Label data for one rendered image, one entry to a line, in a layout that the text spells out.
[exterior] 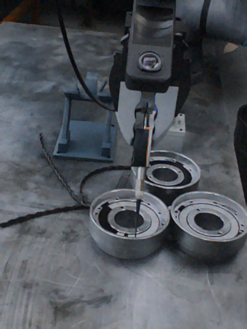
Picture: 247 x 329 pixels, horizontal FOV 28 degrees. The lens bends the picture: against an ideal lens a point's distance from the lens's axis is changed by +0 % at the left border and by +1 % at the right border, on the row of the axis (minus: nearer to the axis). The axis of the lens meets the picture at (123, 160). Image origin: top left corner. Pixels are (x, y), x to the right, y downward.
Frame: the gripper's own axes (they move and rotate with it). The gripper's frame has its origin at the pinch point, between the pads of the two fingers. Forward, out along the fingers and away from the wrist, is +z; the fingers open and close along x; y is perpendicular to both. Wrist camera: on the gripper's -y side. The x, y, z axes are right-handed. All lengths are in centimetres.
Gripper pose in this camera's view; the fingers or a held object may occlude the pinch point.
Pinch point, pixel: (142, 139)
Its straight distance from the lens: 61.9
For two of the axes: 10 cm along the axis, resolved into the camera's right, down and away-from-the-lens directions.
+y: 0.4, -5.3, 8.5
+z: -0.9, 8.4, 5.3
